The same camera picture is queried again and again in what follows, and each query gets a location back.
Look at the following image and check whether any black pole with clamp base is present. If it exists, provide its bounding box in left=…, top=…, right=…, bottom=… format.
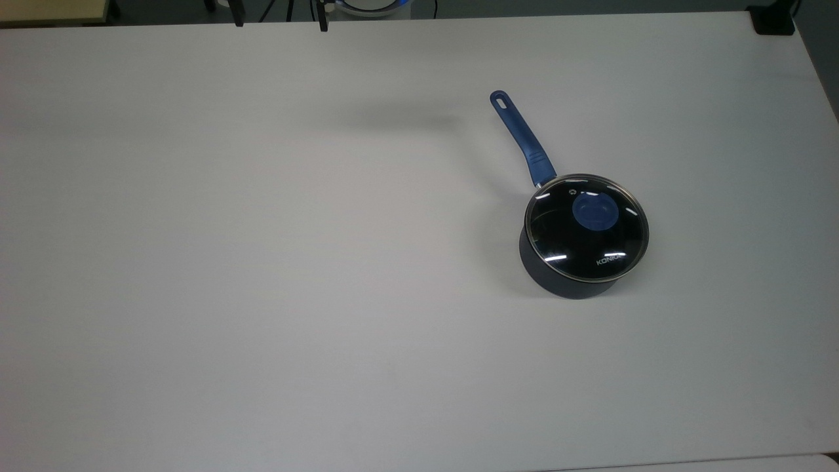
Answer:
left=747, top=0, right=802, bottom=36

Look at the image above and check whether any wooden table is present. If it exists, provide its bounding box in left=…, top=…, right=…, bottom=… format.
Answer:
left=0, top=0, right=112, bottom=28

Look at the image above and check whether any glass lid with blue knob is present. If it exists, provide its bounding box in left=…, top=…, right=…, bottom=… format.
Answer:
left=524, top=173, right=650, bottom=283

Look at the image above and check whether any dark saucepan with blue handle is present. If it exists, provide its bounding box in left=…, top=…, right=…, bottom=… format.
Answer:
left=490, top=90, right=647, bottom=300

